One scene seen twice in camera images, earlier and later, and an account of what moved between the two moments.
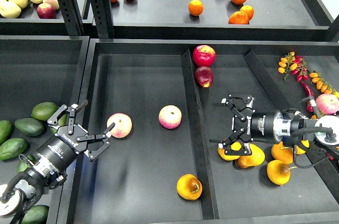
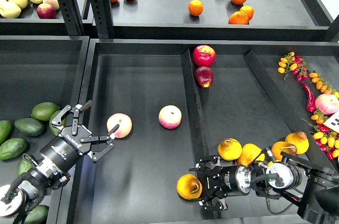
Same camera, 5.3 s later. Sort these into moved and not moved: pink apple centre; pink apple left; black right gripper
Moved: black right gripper
Not moved: pink apple left; pink apple centre
